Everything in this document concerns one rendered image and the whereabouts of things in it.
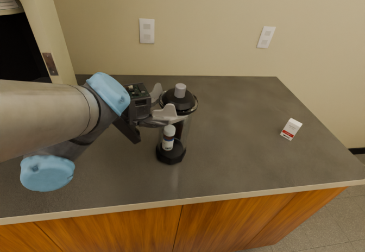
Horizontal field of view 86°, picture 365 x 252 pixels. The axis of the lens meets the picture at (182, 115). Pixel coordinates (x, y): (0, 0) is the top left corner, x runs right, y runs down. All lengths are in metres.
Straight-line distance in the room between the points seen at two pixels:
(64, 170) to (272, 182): 0.59
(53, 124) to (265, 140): 0.75
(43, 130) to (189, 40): 0.93
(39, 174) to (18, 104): 0.19
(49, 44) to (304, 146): 0.93
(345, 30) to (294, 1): 0.41
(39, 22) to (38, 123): 0.44
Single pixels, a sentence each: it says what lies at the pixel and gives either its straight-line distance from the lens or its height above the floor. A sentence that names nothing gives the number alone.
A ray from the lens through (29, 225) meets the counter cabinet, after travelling 0.82.
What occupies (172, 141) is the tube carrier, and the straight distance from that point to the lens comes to 0.58.
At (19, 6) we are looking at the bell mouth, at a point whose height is 1.33.
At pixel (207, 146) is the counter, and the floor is 0.94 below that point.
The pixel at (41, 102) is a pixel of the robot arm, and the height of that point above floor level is 1.36.
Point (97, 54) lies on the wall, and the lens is 1.11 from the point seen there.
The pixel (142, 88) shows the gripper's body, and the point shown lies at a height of 1.22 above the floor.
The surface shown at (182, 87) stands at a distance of 0.51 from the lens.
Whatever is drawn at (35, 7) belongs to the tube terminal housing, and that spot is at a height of 1.34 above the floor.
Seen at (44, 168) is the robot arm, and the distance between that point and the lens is 0.38.
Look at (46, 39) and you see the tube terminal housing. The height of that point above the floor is 1.27.
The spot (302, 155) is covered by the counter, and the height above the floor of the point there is 0.94.
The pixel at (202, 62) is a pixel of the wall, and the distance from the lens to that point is 1.14.
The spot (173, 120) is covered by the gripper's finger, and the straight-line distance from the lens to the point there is 0.49.
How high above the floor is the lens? 1.49
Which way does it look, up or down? 41 degrees down
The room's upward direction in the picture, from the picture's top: 8 degrees clockwise
